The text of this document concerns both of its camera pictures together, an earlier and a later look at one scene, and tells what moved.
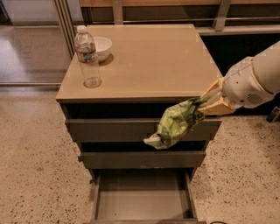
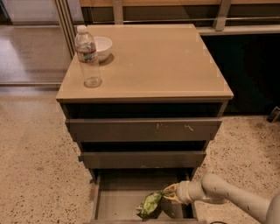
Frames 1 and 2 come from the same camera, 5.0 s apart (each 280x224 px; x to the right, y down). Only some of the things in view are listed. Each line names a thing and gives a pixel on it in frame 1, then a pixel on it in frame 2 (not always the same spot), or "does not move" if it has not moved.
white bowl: x=102 y=47 does not move
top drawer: x=135 y=130 does not move
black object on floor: x=274 y=115 does not move
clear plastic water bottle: x=85 y=46 does not move
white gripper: x=242 y=85 → x=184 y=192
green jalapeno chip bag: x=175 y=122 → x=148 y=208
